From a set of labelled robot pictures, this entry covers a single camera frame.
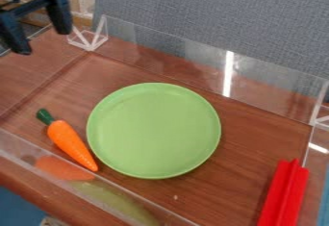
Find red plastic bracket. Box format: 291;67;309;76
257;159;309;226

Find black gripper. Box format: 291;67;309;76
0;0;72;55

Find clear acrylic tray wall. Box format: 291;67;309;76
0;17;329;226

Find orange toy carrot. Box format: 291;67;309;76
36;109;99;171

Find green round plate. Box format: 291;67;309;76
85;83;220;179

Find clear acrylic triangle bracket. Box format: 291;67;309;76
67;15;109;51

